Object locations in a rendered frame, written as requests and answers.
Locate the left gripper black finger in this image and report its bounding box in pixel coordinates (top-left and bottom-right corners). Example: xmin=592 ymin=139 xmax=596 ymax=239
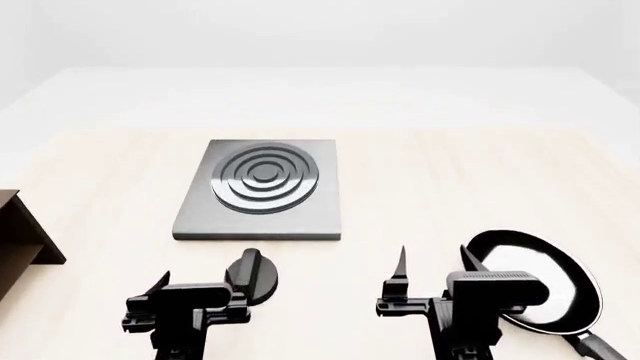
xmin=125 ymin=270 xmax=172 ymax=313
xmin=229 ymin=281 xmax=251 ymax=310

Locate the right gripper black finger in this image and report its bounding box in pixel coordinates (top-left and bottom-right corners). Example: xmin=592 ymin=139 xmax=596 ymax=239
xmin=381 ymin=244 xmax=412 ymax=306
xmin=459 ymin=243 xmax=490 ymax=273

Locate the black round stove knob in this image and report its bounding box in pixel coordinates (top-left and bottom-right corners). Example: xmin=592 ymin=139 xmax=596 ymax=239
xmin=224 ymin=247 xmax=280 ymax=306

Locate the grey square stove plate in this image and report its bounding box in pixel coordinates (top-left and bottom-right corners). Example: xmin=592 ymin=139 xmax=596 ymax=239
xmin=171 ymin=138 xmax=344 ymax=243

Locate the black frying pan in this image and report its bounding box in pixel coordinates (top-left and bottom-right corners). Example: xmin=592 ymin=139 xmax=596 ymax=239
xmin=460 ymin=228 xmax=629 ymax=360

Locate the dark brown wooden shelf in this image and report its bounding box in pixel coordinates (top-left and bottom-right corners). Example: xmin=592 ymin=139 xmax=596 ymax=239
xmin=0 ymin=189 xmax=68 ymax=303

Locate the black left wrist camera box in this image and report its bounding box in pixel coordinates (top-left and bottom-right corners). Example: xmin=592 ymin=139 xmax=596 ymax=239
xmin=159 ymin=282 xmax=235 ymax=309

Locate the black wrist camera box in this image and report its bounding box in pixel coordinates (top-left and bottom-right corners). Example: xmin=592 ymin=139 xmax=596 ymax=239
xmin=445 ymin=270 xmax=550 ymax=308
xmin=159 ymin=282 xmax=235 ymax=309

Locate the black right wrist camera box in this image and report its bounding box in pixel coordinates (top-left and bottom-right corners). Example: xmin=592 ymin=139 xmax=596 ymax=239
xmin=445 ymin=270 xmax=550 ymax=308

